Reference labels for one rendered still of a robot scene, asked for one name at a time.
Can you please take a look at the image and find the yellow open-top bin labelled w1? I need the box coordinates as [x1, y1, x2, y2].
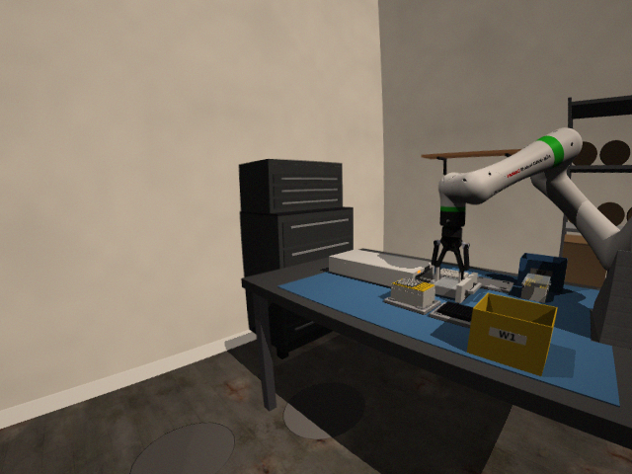
[467, 293, 558, 376]

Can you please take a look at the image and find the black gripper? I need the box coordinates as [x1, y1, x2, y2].
[432, 226, 470, 283]

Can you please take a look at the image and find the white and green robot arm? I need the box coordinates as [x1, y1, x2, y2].
[438, 127, 632, 271]

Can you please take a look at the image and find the blue flat mat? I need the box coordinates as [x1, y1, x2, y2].
[278, 269, 620, 407]

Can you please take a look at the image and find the white rectangular frame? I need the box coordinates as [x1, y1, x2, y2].
[429, 302, 471, 328]

